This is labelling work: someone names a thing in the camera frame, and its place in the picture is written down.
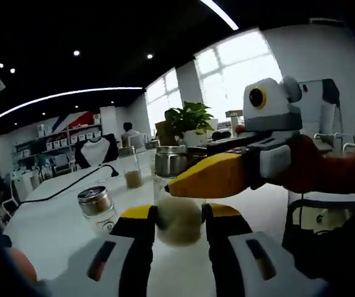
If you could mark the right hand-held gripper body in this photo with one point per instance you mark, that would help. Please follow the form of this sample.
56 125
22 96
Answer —
276 108

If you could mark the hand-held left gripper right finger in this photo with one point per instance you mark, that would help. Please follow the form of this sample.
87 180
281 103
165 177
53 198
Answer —
226 229

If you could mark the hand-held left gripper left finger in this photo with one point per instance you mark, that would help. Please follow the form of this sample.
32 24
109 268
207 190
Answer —
134 229

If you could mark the tall seasoning bottle white contents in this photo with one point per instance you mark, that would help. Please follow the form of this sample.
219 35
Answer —
177 222

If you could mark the small seasoning bottle white contents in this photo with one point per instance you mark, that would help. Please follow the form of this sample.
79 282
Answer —
93 201

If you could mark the tall seasoning bottle brown contents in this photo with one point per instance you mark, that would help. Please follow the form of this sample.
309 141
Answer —
134 179

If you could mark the person's right hand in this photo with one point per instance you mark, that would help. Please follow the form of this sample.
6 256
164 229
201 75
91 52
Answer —
307 167

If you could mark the person's left hand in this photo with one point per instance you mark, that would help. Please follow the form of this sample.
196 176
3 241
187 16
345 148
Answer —
22 264

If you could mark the green potted plant white pot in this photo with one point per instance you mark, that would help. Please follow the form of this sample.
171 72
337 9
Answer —
192 120

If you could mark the brown cardboard box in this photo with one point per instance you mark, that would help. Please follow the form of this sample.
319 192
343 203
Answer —
163 133

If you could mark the white office chair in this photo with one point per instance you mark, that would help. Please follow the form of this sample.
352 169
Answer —
137 141

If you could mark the chair with white black shirt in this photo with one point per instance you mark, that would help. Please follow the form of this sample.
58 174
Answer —
95 151

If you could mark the shelf with white bins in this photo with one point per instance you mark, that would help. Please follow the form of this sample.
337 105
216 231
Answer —
59 142

